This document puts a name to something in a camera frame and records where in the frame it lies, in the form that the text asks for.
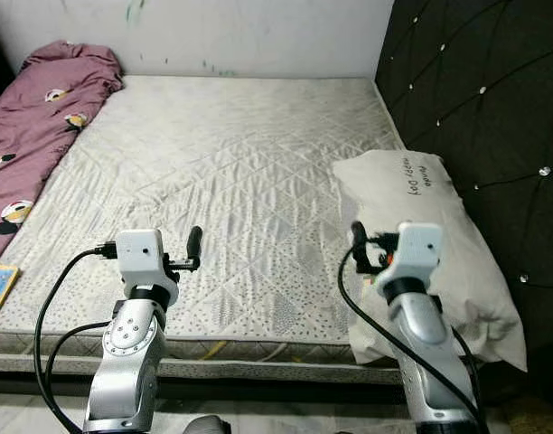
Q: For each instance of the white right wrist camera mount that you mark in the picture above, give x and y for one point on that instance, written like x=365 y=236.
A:
x=417 y=249

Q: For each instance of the white pillow with green print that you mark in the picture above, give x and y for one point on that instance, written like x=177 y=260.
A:
x=457 y=262

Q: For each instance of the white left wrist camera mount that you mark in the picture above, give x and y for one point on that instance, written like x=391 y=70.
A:
x=139 y=255

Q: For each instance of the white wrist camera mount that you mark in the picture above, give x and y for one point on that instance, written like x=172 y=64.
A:
x=139 y=255
x=417 y=249

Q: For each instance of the purple cartoon print blanket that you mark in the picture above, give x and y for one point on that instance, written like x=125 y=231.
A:
x=42 y=117

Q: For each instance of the black tufted headboard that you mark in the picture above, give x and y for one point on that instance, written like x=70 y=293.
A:
x=493 y=90

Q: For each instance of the white quilted mattress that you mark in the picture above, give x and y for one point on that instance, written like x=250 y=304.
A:
x=213 y=154

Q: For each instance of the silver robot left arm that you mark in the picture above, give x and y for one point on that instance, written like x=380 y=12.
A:
x=123 y=362

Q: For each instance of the silver robot left leg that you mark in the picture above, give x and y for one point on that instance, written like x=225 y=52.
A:
x=204 y=427

